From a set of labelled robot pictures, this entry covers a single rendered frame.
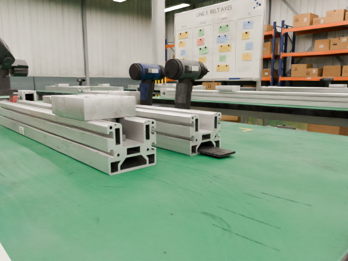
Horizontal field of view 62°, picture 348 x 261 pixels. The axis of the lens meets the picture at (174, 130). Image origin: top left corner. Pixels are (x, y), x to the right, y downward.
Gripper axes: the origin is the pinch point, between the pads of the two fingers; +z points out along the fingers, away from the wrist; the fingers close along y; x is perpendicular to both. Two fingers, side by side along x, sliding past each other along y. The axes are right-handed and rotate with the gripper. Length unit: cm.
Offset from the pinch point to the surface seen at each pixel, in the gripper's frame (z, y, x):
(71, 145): 1, -5, -81
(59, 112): -6, -6, -77
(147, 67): -17, 34, -54
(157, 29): -170, 560, 597
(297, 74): -33, 955, 331
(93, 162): 2, -5, -90
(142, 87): -10, 33, -52
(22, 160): 3, -13, -75
